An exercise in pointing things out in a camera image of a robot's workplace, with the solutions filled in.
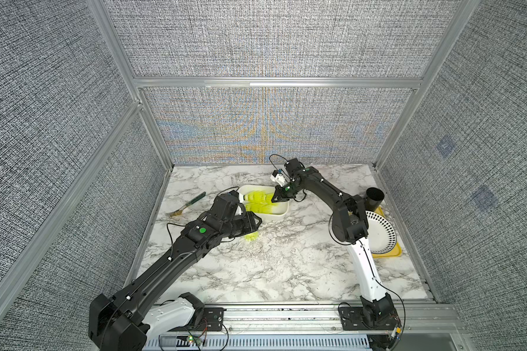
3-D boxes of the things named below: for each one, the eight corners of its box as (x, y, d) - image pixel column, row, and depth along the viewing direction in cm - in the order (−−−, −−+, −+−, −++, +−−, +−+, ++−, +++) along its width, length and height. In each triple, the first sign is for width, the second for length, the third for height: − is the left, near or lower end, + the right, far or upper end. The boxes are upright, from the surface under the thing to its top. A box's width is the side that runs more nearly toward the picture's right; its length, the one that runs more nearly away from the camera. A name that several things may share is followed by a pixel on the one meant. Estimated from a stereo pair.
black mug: (358, 209, 104) (365, 197, 97) (362, 198, 109) (370, 185, 101) (372, 216, 102) (381, 204, 94) (377, 204, 106) (386, 191, 99)
